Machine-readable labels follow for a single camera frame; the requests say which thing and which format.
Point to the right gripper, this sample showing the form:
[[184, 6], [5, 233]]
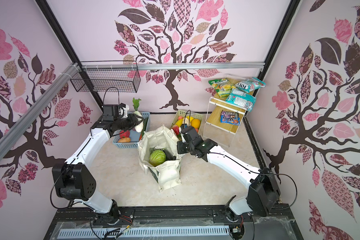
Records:
[[180, 150]]

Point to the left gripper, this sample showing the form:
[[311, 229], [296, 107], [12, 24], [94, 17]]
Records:
[[132, 120]]

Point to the white daikon radish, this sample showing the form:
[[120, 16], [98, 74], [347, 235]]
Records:
[[138, 115]]

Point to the dark purple eggplant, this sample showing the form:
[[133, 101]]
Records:
[[169, 156]]

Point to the cream canvas grocery bag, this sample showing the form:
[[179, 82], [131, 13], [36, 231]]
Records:
[[167, 175]]

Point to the green cabbage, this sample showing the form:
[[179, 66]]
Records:
[[157, 157]]

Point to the blue candy bag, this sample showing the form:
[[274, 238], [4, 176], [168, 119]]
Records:
[[228, 117]]

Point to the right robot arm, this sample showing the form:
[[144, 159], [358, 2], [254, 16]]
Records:
[[263, 190]]

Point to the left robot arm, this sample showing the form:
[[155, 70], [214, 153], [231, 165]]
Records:
[[73, 180]]

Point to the green yellow snack bag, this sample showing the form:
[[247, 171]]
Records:
[[223, 87]]

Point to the teal white snack bag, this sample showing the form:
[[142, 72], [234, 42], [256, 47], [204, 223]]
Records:
[[248, 85]]

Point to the blue plastic vegetable basket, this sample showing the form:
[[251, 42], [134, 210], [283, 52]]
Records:
[[134, 136]]

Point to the orange fruit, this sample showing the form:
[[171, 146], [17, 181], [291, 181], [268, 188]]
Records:
[[196, 123]]

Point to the red apple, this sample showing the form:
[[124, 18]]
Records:
[[176, 129]]

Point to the green plastic fruit basket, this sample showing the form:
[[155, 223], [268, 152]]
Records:
[[188, 116]]

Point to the white wooden shelf rack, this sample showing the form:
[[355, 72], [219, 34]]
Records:
[[223, 134]]

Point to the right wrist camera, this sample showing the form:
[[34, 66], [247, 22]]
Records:
[[183, 135]]

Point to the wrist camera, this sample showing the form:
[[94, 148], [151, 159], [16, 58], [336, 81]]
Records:
[[123, 110], [183, 135]]

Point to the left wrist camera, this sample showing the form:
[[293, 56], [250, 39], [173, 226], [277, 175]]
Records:
[[123, 110]]

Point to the black wire wall basket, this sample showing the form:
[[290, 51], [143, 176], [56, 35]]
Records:
[[98, 76]]

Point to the white cable duct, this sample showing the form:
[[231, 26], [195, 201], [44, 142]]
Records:
[[145, 233]]

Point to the aluminium frame rail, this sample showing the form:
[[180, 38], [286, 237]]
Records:
[[20, 127]]

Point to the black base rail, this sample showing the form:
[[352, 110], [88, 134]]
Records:
[[280, 224]]

